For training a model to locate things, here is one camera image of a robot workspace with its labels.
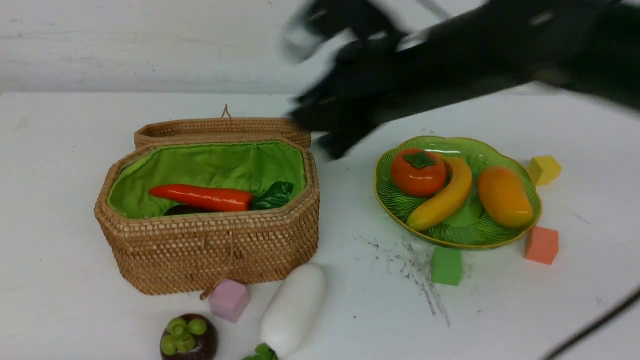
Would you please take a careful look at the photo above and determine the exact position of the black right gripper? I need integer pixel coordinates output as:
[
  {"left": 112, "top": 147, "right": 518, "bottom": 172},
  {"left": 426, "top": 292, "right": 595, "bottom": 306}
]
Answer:
[{"left": 282, "top": 0, "right": 416, "bottom": 160}]

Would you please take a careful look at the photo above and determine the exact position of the orange persimmon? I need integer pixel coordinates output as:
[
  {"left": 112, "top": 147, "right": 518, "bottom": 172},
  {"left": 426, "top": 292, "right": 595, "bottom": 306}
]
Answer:
[{"left": 390, "top": 148, "right": 447, "bottom": 198}]

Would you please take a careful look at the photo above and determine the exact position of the yellow banana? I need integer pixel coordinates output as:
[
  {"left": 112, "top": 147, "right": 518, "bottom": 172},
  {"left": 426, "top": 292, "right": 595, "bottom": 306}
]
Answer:
[{"left": 406, "top": 157, "right": 473, "bottom": 231}]

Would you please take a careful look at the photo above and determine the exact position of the yellow orange mango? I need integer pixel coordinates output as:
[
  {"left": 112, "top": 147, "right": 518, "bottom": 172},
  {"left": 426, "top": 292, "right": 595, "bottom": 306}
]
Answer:
[{"left": 477, "top": 165, "right": 533, "bottom": 229}]

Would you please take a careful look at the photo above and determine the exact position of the orange carrot with leaves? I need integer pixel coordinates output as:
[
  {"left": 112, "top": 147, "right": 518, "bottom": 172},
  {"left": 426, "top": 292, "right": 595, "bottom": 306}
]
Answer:
[{"left": 148, "top": 181, "right": 295, "bottom": 212}]

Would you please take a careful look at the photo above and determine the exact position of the purple eggplant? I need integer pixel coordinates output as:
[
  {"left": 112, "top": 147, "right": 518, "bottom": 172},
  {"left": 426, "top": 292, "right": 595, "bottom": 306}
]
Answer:
[{"left": 163, "top": 204, "right": 207, "bottom": 216}]

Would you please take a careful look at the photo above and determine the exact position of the white radish with leaves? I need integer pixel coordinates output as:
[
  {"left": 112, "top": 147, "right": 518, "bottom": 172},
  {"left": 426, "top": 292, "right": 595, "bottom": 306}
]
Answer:
[{"left": 245, "top": 262, "right": 328, "bottom": 360}]

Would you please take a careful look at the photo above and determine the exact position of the dark purple mangosteen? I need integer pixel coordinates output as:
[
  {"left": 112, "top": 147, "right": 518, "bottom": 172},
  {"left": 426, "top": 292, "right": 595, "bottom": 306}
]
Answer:
[{"left": 158, "top": 313, "right": 219, "bottom": 360}]

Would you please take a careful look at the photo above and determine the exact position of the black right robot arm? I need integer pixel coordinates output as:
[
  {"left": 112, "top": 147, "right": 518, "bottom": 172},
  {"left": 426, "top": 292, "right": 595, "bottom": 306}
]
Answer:
[{"left": 283, "top": 0, "right": 640, "bottom": 159}]

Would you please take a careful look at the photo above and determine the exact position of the woven wicker basket lid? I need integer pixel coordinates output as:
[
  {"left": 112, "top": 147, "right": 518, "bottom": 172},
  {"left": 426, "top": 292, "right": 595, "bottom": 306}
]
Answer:
[{"left": 134, "top": 104, "right": 312, "bottom": 149}]

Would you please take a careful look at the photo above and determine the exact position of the green leaf-shaped plate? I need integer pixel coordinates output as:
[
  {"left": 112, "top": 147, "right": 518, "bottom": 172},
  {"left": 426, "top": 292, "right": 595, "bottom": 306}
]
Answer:
[{"left": 374, "top": 136, "right": 543, "bottom": 249}]

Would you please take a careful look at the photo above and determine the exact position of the yellow foam cube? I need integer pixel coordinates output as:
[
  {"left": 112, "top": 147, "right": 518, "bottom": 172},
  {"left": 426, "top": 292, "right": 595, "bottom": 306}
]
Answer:
[{"left": 527, "top": 155, "right": 563, "bottom": 186}]

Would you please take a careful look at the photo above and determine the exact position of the green foam cube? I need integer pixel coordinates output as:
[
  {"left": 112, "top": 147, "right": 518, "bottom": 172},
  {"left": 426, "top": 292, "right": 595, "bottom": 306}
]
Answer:
[{"left": 430, "top": 247, "right": 463, "bottom": 287}]

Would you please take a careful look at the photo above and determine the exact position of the orange foam cube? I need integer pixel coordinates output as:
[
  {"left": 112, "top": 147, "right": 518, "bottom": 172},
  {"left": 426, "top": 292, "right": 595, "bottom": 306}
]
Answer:
[{"left": 523, "top": 226, "right": 559, "bottom": 265}]

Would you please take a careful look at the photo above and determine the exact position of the pink foam cube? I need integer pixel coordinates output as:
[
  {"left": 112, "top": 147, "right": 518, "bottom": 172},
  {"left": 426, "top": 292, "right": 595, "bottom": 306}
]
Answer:
[{"left": 207, "top": 278, "right": 250, "bottom": 324}]

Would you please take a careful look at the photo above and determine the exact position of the woven wicker basket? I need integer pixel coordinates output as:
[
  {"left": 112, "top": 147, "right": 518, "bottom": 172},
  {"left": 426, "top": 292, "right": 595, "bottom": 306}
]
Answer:
[{"left": 94, "top": 136, "right": 320, "bottom": 296}]

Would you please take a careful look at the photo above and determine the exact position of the black cable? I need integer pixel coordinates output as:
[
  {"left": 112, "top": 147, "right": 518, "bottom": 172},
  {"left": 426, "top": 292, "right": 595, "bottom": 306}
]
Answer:
[{"left": 540, "top": 287, "right": 640, "bottom": 360}]

